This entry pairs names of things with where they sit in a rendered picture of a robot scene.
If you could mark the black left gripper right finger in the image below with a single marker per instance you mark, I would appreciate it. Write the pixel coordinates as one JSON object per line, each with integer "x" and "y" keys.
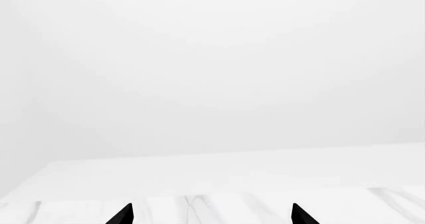
{"x": 301, "y": 216}

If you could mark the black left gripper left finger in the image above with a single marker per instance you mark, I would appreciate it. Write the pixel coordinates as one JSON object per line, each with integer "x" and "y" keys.
{"x": 123, "y": 216}

